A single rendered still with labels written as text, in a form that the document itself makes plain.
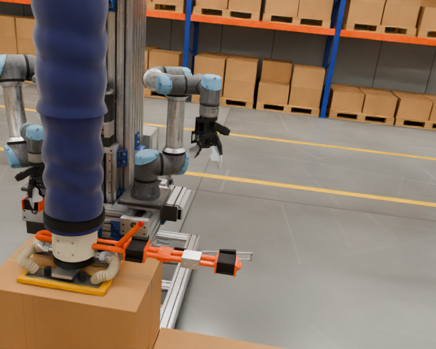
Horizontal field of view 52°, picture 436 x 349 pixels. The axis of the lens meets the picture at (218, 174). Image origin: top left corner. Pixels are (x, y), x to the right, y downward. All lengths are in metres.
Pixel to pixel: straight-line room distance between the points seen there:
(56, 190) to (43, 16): 0.58
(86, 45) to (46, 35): 0.12
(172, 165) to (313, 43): 7.99
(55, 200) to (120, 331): 0.53
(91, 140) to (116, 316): 0.64
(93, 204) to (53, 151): 0.24
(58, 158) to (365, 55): 8.97
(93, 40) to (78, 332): 1.05
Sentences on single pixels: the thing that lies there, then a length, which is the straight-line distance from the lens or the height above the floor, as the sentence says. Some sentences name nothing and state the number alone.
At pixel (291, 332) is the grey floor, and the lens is 3.18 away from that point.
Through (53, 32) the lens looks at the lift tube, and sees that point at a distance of 1.53.
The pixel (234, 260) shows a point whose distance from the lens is 1.73.
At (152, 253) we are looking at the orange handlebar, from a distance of 1.76.
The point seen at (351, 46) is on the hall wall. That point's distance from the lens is 10.10.
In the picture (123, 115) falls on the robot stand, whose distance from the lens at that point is 2.37.
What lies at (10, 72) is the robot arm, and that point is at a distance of 2.35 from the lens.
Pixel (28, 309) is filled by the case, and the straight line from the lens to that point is 1.88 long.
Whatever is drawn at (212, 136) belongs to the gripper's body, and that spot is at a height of 1.51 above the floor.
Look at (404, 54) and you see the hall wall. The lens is 10.34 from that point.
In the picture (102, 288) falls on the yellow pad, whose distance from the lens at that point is 1.79.
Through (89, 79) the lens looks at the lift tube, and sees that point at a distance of 1.55.
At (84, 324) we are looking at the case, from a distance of 1.82.
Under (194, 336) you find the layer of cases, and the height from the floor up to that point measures 0.54.
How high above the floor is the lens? 2.02
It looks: 22 degrees down
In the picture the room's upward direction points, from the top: 6 degrees clockwise
